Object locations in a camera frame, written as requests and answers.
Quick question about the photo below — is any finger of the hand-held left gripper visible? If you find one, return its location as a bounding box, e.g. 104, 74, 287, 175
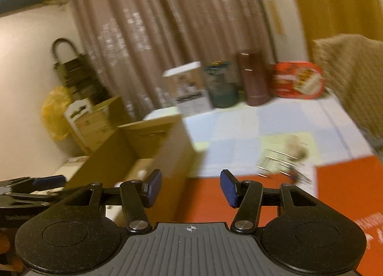
6, 175, 67, 194
0, 192, 65, 209

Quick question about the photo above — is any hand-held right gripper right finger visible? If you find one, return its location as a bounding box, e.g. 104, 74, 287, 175
220, 170, 319, 234

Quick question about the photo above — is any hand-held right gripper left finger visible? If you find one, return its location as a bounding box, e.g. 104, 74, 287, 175
64, 169, 163, 234

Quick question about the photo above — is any large cardboard box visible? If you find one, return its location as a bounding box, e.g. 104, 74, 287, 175
64, 114, 196, 227

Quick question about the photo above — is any patterned pale cloth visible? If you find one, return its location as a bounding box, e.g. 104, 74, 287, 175
55, 156, 91, 181

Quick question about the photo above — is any key bunch with black clip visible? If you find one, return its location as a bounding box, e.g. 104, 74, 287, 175
281, 168, 312, 184

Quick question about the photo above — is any yellow plastic bag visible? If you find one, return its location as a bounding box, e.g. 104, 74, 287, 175
41, 85, 73, 142

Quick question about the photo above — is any white carved wooden board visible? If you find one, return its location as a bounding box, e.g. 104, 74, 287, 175
63, 99, 94, 157

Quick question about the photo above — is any small printed cardboard box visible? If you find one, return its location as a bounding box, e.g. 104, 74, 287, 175
75, 96, 133, 154

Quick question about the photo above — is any beige round pouch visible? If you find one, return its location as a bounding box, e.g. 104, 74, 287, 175
284, 135, 309, 160

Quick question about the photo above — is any green glass jar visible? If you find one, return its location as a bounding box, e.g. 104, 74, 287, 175
203, 61, 240, 108

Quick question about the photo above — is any white product box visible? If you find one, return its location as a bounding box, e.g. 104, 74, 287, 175
162, 61, 212, 117

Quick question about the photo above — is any brown metal thermos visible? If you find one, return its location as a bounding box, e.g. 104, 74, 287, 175
237, 50, 270, 107

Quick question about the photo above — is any red printed mat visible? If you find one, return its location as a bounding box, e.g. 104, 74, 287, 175
176, 156, 383, 276

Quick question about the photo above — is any dark slatted rack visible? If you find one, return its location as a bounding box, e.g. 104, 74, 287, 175
52, 38, 109, 106

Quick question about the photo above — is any red instant meal container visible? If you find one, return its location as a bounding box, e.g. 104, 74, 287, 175
272, 61, 326, 100

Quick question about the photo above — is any brown curtain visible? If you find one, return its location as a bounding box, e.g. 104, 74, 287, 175
69, 0, 277, 113

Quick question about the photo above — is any quilted covered chair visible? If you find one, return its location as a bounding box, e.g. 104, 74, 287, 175
312, 34, 383, 152

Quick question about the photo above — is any wooden door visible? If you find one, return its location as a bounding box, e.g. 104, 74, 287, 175
284, 0, 383, 62

